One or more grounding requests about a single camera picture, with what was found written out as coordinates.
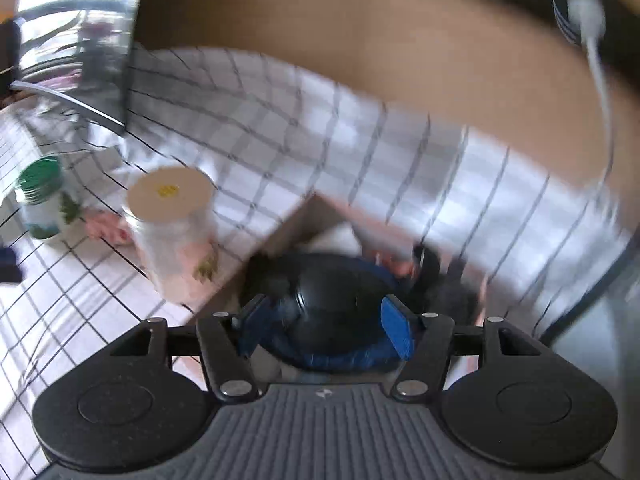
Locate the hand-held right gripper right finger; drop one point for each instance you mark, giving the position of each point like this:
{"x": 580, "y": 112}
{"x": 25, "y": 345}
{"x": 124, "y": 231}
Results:
{"x": 397, "y": 327}

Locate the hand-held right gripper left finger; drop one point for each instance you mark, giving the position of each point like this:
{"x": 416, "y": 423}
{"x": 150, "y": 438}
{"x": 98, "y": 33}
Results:
{"x": 252, "y": 325}

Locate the black and blue soft item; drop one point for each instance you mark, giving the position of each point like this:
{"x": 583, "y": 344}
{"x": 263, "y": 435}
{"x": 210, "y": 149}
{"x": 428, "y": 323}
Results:
{"x": 330, "y": 305}

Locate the white soft cloth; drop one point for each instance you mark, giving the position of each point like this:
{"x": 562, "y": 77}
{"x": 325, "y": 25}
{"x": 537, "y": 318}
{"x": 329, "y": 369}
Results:
{"x": 337, "y": 240}

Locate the pink cardboard box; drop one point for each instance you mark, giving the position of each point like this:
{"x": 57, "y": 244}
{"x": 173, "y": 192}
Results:
{"x": 300, "y": 225}

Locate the clear plastic jar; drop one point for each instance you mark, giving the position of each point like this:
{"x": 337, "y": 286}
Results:
{"x": 170, "y": 240}

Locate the pink cloth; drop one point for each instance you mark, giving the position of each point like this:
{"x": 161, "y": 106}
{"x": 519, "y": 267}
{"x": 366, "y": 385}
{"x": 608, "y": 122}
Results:
{"x": 105, "y": 227}

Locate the white black checked tablecloth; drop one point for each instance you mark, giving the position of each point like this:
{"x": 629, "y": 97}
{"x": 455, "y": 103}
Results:
{"x": 350, "y": 135}

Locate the dark framed screen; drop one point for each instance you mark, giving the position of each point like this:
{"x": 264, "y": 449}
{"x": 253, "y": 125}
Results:
{"x": 615, "y": 320}

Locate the green lid jar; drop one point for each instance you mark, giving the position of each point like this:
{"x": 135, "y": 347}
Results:
{"x": 42, "y": 200}

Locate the black computer monitor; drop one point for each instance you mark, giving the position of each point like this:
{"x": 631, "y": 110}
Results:
{"x": 75, "y": 35}

